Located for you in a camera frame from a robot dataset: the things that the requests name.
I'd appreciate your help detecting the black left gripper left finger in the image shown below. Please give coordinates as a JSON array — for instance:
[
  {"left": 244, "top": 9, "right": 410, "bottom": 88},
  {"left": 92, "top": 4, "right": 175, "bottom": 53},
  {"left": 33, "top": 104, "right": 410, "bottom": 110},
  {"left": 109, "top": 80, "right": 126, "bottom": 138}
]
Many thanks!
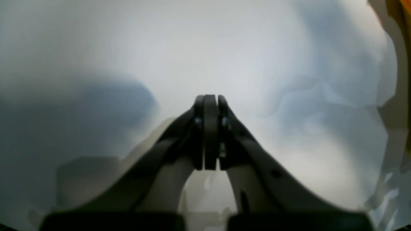
[{"left": 40, "top": 95, "right": 205, "bottom": 231}]

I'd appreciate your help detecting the orange t-shirt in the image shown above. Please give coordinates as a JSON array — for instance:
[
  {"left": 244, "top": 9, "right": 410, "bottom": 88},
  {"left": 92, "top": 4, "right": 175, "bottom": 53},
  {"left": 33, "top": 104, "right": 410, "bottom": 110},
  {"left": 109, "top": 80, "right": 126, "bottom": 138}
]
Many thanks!
[{"left": 385, "top": 0, "right": 411, "bottom": 42}]

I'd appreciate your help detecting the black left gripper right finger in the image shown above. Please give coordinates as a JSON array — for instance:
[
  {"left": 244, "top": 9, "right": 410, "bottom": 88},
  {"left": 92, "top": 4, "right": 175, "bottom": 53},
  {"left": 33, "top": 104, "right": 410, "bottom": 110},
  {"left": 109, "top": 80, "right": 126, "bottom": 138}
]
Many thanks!
[{"left": 204, "top": 95, "right": 373, "bottom": 231}]

